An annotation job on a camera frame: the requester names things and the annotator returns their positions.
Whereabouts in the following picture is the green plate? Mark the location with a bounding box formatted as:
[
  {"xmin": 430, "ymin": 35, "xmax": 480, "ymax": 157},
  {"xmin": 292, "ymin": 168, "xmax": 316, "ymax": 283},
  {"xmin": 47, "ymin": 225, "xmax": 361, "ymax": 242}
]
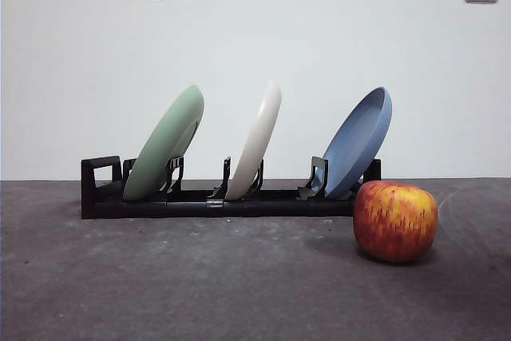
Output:
[{"xmin": 122, "ymin": 84, "xmax": 205, "ymax": 201}]

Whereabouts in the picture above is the red yellow apple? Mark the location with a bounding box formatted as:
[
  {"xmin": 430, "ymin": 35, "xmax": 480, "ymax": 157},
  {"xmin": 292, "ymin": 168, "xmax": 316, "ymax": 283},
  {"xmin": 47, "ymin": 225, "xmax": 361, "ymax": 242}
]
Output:
[{"xmin": 352, "ymin": 180, "xmax": 439, "ymax": 265}]

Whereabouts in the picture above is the white plate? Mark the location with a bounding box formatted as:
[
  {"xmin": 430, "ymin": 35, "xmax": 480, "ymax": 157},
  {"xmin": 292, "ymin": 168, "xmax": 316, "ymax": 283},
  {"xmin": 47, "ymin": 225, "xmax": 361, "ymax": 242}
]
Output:
[{"xmin": 224, "ymin": 79, "xmax": 283, "ymax": 201}]

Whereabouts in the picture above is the black plate rack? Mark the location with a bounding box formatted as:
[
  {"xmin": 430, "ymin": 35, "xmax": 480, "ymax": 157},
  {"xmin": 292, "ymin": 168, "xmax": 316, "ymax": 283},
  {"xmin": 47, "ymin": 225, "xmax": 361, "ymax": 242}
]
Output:
[{"xmin": 81, "ymin": 155, "xmax": 382, "ymax": 220}]

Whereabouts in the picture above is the blue plate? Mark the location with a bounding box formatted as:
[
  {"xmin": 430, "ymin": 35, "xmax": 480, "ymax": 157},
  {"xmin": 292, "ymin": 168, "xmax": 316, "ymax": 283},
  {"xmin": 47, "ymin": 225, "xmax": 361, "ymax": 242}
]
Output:
[{"xmin": 321, "ymin": 85, "xmax": 394, "ymax": 200}]

